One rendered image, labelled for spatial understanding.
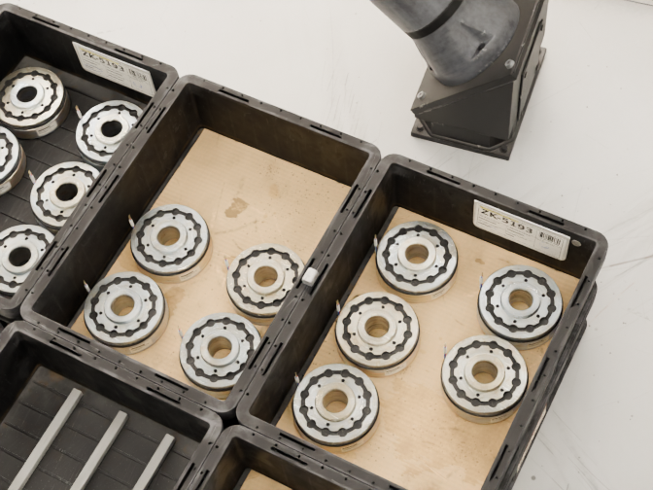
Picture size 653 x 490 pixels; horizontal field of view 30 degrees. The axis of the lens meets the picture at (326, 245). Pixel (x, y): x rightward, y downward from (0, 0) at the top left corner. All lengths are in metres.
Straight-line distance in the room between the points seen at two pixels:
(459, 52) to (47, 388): 0.70
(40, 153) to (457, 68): 0.59
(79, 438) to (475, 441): 0.48
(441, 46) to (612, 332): 0.45
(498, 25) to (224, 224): 0.46
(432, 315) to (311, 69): 0.54
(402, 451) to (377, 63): 0.69
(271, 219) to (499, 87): 0.36
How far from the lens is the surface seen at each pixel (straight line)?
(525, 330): 1.50
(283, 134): 1.61
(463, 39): 1.68
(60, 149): 1.74
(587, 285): 1.45
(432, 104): 1.74
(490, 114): 1.73
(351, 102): 1.86
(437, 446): 1.46
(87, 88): 1.79
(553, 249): 1.53
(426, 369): 1.50
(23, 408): 1.56
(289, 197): 1.63
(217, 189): 1.65
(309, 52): 1.93
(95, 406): 1.54
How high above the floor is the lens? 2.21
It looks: 60 degrees down
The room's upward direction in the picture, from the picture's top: 9 degrees counter-clockwise
